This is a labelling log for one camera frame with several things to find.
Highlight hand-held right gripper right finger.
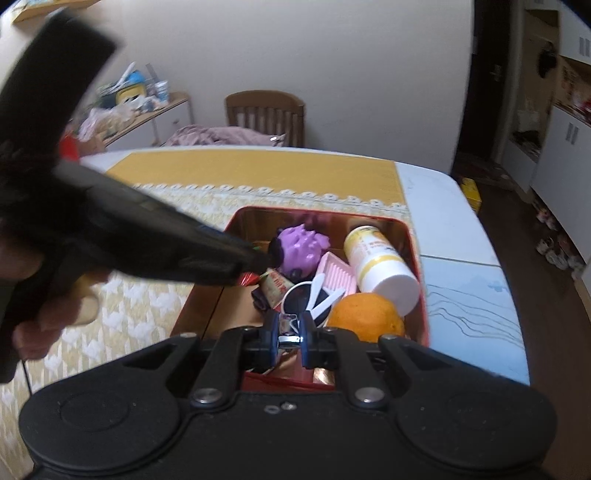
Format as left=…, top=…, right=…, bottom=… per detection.
left=299, top=311, right=467, bottom=409

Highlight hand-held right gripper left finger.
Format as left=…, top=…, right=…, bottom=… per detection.
left=122, top=311, right=282, bottom=409

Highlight black hanging bag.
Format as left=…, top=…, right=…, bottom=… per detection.
left=538, top=41, right=558, bottom=77

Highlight wooden chair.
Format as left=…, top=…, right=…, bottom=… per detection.
left=225, top=91, right=306, bottom=147

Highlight light blue printed table cover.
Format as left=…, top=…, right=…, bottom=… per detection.
left=422, top=256, right=531, bottom=386

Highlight wooden side cabinet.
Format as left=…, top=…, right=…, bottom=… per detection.
left=99, top=91, right=192, bottom=151

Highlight wooden wall shelf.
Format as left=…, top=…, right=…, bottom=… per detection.
left=11, top=0, right=100, bottom=24

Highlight small pink box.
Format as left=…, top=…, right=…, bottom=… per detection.
left=313, top=251, right=358, bottom=294

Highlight clear plastic bag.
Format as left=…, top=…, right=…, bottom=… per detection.
left=76, top=104, right=139, bottom=139

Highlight red metal tin box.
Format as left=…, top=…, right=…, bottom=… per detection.
left=171, top=207, right=432, bottom=393

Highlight person's left hand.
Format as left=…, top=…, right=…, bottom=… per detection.
left=13, top=278, right=82, bottom=361

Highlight yellow houndstooth tablecloth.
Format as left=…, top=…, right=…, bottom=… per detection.
left=0, top=152, right=409, bottom=416

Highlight yellow storage box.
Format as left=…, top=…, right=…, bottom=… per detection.
left=115, top=83, right=148, bottom=107

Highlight white sunglasses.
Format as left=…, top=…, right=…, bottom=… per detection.
left=281, top=273, right=347, bottom=326

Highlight pink cloth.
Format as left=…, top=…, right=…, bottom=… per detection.
left=166, top=124, right=287, bottom=147

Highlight purple spiky toy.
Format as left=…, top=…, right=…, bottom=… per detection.
left=268, top=224, right=331, bottom=280

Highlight yellow and white bottle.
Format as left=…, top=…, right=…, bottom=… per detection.
left=344, top=225, right=421, bottom=317

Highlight pile of shoes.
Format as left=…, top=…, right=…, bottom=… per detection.
left=533, top=208, right=587, bottom=280

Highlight white and wood cabinet unit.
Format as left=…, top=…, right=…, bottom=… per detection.
left=499, top=0, right=591, bottom=264

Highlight red candy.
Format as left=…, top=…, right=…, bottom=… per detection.
left=240, top=269, right=289, bottom=308

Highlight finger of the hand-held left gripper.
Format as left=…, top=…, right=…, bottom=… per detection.
left=179, top=216, right=281, bottom=285

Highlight orange fruit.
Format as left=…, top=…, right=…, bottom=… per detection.
left=327, top=292, right=406, bottom=343

